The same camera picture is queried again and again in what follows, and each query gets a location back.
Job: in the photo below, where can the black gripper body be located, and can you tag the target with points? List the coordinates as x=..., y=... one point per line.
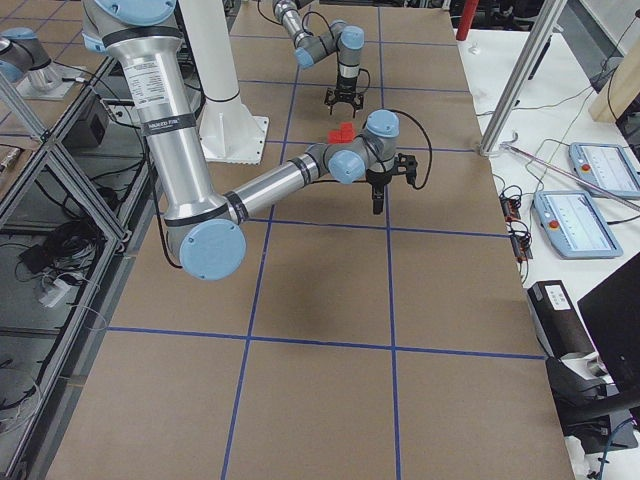
x=376, y=178
x=344, y=85

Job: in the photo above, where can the red cube block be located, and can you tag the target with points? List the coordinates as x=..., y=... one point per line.
x=346, y=136
x=347, y=128
x=334, y=137

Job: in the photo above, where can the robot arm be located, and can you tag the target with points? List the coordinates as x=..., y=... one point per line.
x=177, y=60
x=341, y=39

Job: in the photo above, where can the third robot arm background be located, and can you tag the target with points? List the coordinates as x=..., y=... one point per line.
x=27, y=65

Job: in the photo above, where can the small electronics board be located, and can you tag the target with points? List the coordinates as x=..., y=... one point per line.
x=519, y=233

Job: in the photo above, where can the red cylinder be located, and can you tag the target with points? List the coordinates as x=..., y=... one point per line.
x=466, y=19

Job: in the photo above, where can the near teach pendant tablet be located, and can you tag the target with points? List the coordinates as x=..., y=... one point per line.
x=575, y=226

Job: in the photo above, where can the teach pendant tablet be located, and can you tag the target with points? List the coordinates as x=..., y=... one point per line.
x=607, y=166
x=575, y=226

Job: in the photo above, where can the far teach pendant tablet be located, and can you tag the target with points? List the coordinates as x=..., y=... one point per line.
x=607, y=166

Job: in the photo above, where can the black box white label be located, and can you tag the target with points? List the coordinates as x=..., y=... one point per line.
x=558, y=326

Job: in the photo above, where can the black monitor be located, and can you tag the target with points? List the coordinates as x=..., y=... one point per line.
x=610, y=312

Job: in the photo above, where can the white camera pillar base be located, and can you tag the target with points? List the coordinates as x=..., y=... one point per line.
x=227, y=129

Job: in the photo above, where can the aluminium frame post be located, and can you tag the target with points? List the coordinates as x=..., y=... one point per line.
x=537, y=38

